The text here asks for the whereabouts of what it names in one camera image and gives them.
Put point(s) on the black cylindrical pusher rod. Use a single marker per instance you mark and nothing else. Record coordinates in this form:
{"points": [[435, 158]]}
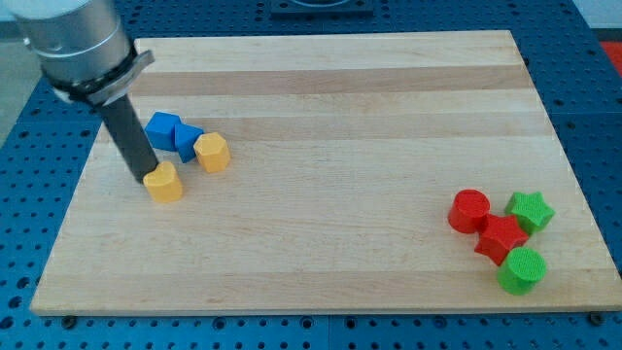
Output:
{"points": [[129, 136]]}

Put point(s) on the green star block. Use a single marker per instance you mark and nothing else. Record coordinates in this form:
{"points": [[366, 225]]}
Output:
{"points": [[532, 212]]}

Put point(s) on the red star block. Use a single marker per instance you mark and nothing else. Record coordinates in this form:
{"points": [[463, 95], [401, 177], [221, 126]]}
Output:
{"points": [[498, 236]]}

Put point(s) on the red cylinder block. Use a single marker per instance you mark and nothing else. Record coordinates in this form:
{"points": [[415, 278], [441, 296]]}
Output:
{"points": [[468, 211]]}

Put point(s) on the light wooden board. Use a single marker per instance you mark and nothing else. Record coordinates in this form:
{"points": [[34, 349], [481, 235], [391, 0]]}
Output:
{"points": [[347, 152]]}

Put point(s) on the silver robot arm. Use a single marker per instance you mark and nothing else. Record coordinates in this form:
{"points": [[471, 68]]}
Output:
{"points": [[83, 48]]}

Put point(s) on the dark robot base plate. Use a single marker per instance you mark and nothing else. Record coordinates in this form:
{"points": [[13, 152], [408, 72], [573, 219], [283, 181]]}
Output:
{"points": [[290, 8]]}

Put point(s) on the blue triangular block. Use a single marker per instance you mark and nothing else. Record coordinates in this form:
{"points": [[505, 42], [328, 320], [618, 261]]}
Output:
{"points": [[185, 136]]}

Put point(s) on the blue cube block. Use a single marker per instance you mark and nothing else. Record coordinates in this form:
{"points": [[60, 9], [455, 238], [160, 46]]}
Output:
{"points": [[161, 130]]}

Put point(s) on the yellow hexagon block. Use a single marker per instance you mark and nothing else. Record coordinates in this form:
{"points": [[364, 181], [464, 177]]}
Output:
{"points": [[212, 152]]}

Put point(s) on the yellow heart block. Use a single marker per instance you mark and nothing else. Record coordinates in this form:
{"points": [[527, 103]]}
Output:
{"points": [[163, 183]]}

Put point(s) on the green cylinder block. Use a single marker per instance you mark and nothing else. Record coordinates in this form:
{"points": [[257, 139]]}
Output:
{"points": [[521, 270]]}

